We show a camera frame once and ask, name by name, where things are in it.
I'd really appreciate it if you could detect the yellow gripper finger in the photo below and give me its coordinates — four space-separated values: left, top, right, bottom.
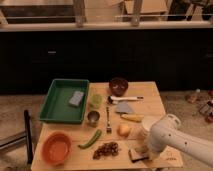
148 151 160 161

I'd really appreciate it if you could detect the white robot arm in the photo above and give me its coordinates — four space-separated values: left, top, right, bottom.
147 114 213 167

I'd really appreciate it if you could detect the small metal cup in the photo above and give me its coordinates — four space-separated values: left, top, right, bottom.
87 111 100 127

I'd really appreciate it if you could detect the green plastic cup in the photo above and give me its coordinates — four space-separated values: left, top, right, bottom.
90 94 102 109

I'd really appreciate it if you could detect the white plastic bottle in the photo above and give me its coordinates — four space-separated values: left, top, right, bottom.
140 116 158 138

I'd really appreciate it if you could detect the yellow lemon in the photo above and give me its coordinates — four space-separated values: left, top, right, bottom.
117 123 131 137

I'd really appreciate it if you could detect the bunch of dark grapes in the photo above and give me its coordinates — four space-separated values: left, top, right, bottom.
93 142 119 159

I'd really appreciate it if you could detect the metal fork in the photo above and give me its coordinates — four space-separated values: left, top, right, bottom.
106 107 112 134

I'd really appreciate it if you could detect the grey triangular cloth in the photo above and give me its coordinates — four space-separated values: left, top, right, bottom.
115 101 133 114

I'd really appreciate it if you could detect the green pepper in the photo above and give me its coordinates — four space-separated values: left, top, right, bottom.
78 129 102 149

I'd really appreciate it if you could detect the dark red bowl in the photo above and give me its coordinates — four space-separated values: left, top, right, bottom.
109 77 128 97

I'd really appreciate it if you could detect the grey sponge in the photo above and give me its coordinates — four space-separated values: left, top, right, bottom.
69 91 84 106

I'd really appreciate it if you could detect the orange plastic bowl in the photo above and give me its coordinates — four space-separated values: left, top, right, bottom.
41 132 72 166

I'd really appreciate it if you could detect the green plastic tray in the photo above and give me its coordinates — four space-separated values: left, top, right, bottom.
39 79 89 124

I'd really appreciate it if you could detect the white handled brush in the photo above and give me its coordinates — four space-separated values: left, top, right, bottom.
107 96 144 104

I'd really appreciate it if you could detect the black chair frame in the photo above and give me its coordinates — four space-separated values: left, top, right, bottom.
0 110 33 164

